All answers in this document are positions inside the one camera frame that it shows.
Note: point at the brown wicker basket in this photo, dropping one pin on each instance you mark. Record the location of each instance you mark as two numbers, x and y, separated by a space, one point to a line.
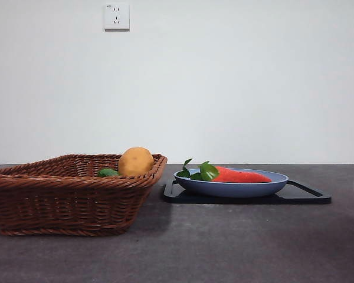
62 203

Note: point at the orange carrot with green leaves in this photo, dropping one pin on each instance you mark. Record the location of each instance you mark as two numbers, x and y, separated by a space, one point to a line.
239 176

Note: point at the green chili pepper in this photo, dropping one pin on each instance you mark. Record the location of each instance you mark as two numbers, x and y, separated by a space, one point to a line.
107 173

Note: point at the pale blue plate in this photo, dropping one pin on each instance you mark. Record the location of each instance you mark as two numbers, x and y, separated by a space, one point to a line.
230 188

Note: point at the yellow-brown potato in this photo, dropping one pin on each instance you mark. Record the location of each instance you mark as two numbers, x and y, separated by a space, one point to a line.
135 162

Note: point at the white wall socket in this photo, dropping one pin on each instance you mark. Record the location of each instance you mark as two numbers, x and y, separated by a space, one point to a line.
116 17

